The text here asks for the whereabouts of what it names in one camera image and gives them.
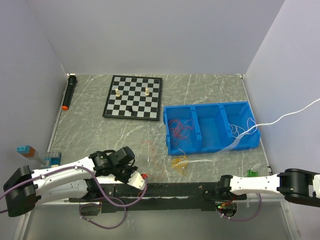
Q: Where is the white cable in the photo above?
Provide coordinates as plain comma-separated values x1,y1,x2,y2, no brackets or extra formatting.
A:
184,98,320,166

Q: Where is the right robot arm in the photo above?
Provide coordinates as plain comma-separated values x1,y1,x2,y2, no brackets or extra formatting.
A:
217,168,320,207

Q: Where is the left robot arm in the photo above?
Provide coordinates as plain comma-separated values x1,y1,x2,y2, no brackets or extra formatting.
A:
1,146,146,217

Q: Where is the black white chessboard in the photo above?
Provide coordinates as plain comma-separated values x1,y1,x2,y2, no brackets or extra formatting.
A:
102,75,163,122

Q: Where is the blue toy brick stack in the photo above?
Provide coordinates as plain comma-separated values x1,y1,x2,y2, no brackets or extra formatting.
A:
44,150,62,168

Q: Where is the cream chess pawn left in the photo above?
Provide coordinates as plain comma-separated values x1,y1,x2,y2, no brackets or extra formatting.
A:
115,88,121,98

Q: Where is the cream chess pawn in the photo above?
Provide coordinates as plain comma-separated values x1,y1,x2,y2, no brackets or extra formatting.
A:
144,87,150,96
115,88,121,98

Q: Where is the cream chess pawn right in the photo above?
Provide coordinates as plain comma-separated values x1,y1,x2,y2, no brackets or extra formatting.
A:
144,87,150,96

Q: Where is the blue three-compartment bin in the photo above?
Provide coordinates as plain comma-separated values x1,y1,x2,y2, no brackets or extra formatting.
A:
163,101,261,156

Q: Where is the blue brown toy block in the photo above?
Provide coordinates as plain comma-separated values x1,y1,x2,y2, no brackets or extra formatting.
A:
16,145,47,165

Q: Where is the black marker orange cap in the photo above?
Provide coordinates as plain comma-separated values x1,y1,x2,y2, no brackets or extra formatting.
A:
61,75,78,111

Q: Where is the green small object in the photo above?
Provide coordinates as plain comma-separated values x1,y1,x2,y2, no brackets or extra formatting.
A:
247,169,259,178

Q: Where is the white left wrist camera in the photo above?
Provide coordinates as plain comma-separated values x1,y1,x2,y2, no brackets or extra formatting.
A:
127,170,146,191

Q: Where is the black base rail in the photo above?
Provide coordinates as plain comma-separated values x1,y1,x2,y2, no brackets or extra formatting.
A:
68,182,247,213

